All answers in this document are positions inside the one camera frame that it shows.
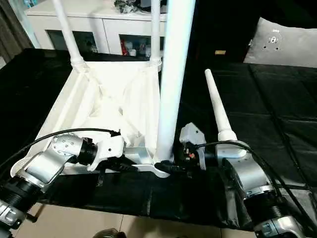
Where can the red bottle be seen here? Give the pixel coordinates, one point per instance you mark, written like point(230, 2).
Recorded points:
point(123, 47)

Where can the white plastic table leg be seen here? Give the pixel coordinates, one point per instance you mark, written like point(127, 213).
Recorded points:
point(219, 106)
point(155, 32)
point(175, 74)
point(69, 37)

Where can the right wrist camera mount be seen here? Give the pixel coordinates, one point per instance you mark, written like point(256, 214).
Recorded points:
point(192, 134)

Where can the white cabinet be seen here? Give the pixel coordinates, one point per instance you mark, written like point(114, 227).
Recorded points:
point(99, 22)

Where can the white plastic table top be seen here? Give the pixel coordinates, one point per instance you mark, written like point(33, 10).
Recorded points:
point(74, 104)

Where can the dark helmet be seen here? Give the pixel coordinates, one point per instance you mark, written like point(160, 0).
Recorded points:
point(144, 3)

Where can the brown rounded robot part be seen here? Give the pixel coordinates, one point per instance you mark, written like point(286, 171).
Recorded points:
point(109, 234)

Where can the black metal table frame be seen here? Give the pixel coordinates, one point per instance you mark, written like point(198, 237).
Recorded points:
point(37, 213)

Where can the black cabinet gold label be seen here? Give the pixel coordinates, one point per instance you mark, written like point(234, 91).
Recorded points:
point(218, 24)

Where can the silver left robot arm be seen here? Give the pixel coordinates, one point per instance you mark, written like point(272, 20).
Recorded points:
point(44, 168)

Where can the light blue hanging strip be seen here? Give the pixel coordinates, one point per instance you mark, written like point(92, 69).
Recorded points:
point(27, 2)

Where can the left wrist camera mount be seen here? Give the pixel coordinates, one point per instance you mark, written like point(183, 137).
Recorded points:
point(109, 146)

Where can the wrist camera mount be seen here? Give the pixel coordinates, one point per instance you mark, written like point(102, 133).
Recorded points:
point(109, 146)
point(192, 134)

